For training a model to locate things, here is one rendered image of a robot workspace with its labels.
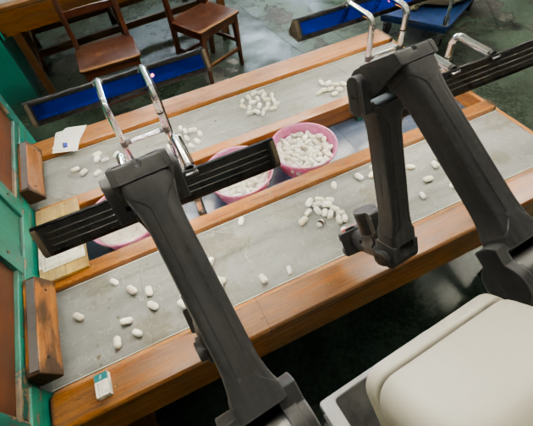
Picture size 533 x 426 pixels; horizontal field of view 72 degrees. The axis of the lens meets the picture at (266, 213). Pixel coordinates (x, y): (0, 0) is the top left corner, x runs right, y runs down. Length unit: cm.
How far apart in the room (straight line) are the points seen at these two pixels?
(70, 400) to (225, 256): 56
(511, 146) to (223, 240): 112
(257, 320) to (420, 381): 69
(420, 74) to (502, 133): 112
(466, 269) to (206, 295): 184
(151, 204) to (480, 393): 38
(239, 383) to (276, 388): 4
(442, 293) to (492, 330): 159
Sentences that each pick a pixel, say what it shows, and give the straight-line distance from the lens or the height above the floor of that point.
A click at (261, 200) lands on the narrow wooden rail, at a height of 76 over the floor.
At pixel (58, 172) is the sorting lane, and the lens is 174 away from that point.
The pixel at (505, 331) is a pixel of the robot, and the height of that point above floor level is 135.
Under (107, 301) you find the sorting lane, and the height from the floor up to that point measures 74.
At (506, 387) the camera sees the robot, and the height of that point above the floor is 138.
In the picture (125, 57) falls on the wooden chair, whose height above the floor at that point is 46.
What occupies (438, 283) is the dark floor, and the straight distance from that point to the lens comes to 207.
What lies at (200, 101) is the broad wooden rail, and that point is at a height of 76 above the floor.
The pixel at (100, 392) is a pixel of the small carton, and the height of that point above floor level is 79.
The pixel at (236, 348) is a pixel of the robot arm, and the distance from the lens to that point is 44.
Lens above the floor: 174
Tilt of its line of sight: 52 degrees down
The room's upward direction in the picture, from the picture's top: 8 degrees counter-clockwise
